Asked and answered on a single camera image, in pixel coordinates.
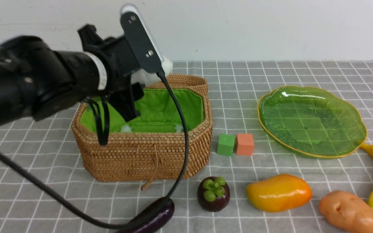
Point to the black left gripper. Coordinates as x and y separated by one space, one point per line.
105 68

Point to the purple eggplant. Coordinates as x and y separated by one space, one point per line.
155 223

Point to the dark purple mangosteen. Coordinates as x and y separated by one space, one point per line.
213 194

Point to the orange yellow mango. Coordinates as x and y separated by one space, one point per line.
279 193

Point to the brown potato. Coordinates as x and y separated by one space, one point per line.
347 211

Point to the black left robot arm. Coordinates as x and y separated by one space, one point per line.
38 82

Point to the woven wicker basket green lining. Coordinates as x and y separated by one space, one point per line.
150 147

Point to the woven wicker basket lid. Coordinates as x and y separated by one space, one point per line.
179 81

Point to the green foam cube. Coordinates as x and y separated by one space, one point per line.
226 144

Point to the orange foam cube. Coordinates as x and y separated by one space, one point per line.
244 144

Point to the green glass leaf plate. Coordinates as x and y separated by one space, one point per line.
311 122

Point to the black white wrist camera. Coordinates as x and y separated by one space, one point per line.
140 39

